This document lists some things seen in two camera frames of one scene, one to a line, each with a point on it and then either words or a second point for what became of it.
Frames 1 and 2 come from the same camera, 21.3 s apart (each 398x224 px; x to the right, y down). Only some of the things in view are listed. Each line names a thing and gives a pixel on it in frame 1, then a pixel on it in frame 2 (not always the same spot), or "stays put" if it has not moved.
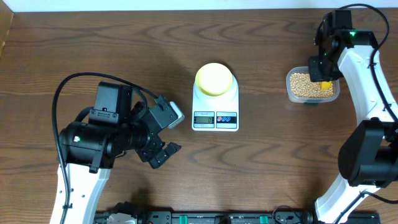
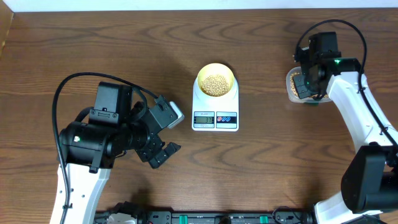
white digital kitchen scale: x=216 y=113 stays put
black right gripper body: x=322 y=69 to x=303 y=86
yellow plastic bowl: x=214 y=79 stays put
